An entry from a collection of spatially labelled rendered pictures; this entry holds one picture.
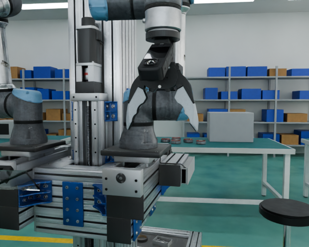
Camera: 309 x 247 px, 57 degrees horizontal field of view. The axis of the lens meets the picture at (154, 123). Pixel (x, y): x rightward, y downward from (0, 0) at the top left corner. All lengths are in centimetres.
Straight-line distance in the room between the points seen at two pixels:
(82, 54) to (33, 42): 694
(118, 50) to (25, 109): 46
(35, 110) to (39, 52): 679
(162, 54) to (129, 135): 57
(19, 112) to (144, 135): 54
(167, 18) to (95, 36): 72
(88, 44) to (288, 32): 668
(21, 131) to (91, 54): 43
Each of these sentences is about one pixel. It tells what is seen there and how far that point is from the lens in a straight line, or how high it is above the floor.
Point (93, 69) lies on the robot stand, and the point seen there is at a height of 135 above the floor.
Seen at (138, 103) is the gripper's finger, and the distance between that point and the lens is 59.
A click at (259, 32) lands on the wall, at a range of 747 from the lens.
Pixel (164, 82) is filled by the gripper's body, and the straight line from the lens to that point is 57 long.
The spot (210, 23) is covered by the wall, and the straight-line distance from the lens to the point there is 734.
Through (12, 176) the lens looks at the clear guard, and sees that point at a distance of 64.
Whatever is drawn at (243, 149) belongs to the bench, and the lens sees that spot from 302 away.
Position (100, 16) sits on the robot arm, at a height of 142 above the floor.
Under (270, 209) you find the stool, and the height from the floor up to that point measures 56.
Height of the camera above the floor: 121
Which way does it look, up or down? 4 degrees down
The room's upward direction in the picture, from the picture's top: straight up
